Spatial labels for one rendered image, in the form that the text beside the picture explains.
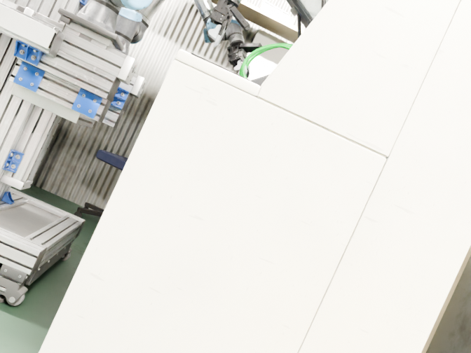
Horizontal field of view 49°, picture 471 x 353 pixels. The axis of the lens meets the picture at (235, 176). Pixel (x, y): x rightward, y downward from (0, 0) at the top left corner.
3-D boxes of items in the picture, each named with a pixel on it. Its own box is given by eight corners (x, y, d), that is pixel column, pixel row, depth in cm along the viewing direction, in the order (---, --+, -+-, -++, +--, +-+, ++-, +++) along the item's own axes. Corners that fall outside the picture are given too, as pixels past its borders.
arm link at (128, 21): (106, 25, 237) (118, -2, 237) (111, 33, 250) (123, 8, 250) (130, 36, 237) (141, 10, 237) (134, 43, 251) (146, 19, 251)
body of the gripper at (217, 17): (209, 23, 221) (221, -2, 221) (227, 31, 222) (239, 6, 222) (209, 18, 214) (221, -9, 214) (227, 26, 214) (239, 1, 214)
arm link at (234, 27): (224, 31, 264) (240, 29, 265) (227, 45, 259) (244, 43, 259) (223, 19, 258) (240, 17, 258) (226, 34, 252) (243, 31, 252)
